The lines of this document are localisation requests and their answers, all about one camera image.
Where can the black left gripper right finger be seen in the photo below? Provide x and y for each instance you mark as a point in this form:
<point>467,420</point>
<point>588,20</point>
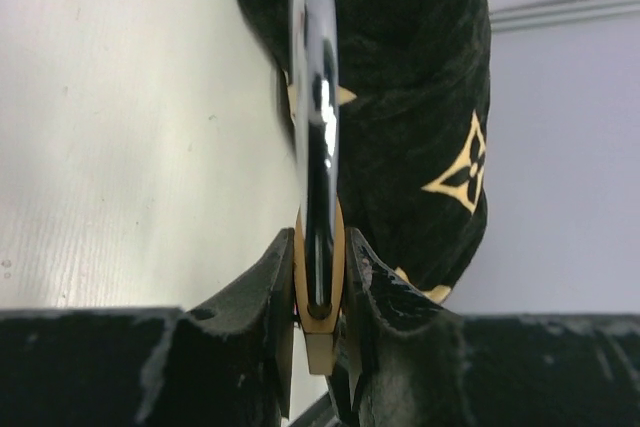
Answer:
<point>403,360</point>

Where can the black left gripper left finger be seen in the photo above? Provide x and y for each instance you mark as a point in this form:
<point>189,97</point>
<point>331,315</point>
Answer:
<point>226,362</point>

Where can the brass padlock silver shackle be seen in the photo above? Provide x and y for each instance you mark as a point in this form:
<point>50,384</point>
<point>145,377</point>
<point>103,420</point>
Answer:
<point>319,240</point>

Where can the black beige patterned blanket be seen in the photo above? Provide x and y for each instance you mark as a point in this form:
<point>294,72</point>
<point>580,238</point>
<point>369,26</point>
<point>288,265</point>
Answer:
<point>414,94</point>

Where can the right aluminium frame post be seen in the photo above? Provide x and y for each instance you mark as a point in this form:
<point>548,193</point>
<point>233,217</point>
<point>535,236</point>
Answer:
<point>560,12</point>

